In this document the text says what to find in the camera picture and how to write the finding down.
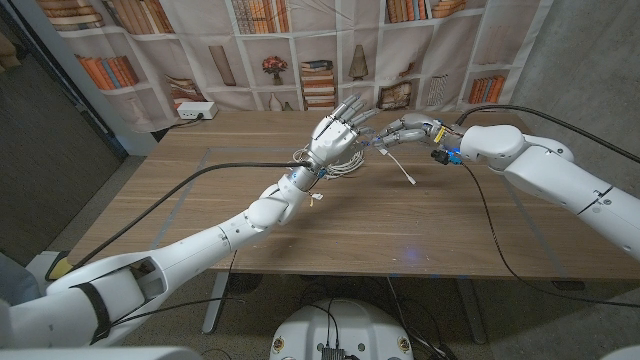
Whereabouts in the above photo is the printed bookshelf backdrop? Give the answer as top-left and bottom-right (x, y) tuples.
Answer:
(34, 0), (554, 134)

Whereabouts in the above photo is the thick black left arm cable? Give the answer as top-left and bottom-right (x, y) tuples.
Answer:
(44, 160), (314, 281)

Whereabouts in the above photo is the white power strip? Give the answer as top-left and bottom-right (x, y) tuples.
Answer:
(176, 101), (219, 121)

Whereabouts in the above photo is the person's leg in jeans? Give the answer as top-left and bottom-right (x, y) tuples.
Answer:
(0, 252), (42, 307)

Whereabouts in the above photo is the black power strip cord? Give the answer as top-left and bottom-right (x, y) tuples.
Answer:
(167, 113), (204, 130)

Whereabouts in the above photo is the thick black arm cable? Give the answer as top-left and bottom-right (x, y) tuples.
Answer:
(454, 103), (640, 166)
(44, 160), (314, 281)

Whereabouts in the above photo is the black torso cable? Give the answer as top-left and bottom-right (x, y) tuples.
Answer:
(305, 302), (342, 351)

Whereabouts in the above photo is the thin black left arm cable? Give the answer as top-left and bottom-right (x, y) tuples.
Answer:
(107, 249), (247, 329)

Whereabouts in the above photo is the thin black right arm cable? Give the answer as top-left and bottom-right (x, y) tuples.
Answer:
(462, 162), (640, 309)

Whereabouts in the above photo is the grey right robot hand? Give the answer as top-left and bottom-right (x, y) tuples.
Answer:
(371, 112), (464, 152)

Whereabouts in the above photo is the grey perforated metal cabinet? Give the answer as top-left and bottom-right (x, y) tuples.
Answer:
(0, 14), (126, 261)

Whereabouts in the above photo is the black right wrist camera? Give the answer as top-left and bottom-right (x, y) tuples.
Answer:
(430, 148), (462, 167)

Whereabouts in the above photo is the white Ethernet cable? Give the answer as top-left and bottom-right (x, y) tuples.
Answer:
(292, 144), (367, 181)

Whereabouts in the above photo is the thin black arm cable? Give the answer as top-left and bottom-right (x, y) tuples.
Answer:
(462, 162), (640, 309)
(107, 249), (247, 329)

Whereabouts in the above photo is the grey tape outline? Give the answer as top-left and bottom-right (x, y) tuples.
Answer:
(147, 145), (569, 279)

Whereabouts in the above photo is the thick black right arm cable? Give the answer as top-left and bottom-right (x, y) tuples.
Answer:
(454, 103), (640, 166)

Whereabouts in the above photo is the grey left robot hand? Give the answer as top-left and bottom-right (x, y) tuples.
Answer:
(305, 92), (381, 172)

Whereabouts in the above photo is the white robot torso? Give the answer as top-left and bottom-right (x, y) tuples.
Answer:
(268, 298), (415, 360)

